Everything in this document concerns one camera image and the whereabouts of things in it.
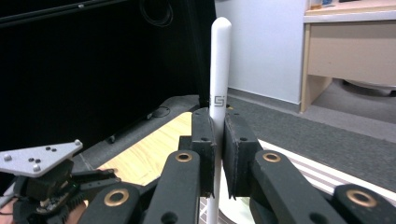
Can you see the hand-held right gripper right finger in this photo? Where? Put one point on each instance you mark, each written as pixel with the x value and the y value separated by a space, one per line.
pixel 239 155

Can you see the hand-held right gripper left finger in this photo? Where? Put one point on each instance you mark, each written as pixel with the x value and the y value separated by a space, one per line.
pixel 205 140

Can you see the white chopstick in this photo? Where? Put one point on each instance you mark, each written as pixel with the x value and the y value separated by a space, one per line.
pixel 219 62

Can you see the white plate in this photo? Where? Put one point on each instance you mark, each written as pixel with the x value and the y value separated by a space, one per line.
pixel 236 211

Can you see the grey white striped placemat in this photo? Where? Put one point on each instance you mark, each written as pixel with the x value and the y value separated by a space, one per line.
pixel 311 174

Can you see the black curtain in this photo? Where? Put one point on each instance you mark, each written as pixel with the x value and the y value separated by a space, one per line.
pixel 93 68

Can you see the pale round base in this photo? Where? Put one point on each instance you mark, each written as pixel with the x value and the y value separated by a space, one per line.
pixel 370 87

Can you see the wooden desk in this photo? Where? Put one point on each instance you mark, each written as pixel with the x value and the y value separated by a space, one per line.
pixel 351 49

